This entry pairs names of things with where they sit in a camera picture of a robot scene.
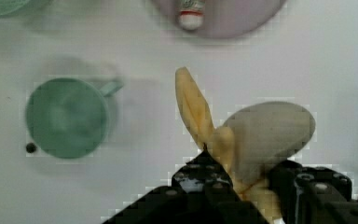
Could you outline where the pink round plate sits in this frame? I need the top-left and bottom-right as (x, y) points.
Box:
(151, 0), (287, 39)

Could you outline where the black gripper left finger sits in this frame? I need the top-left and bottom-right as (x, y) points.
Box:
(102, 151), (268, 224)

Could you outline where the green mug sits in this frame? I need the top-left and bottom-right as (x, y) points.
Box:
(25, 77), (124, 160)

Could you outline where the red ketchup bottle toy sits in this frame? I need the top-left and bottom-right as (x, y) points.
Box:
(178, 0), (206, 31)

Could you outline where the yellow peeled banana toy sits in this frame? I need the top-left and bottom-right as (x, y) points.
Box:
(175, 67), (316, 224)

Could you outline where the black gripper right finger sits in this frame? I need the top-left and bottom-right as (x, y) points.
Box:
(268, 161), (358, 224)

